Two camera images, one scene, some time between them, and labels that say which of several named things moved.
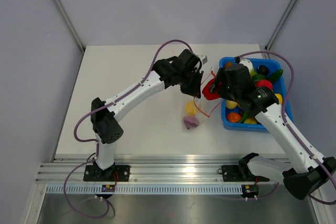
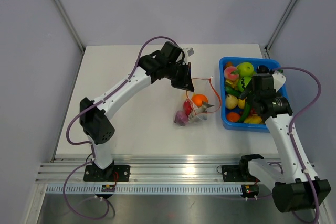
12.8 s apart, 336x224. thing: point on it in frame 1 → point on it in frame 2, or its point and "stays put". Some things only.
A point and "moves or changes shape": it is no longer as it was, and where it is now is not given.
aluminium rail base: (148, 171) stays put
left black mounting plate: (113, 173) stays put
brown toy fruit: (229, 64) stays put
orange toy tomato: (233, 117) stays put
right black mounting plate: (240, 172) stays put
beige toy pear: (230, 104) stays put
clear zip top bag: (196, 109) moves or changes shape
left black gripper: (195, 90) → (185, 82)
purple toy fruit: (190, 121) → (181, 118)
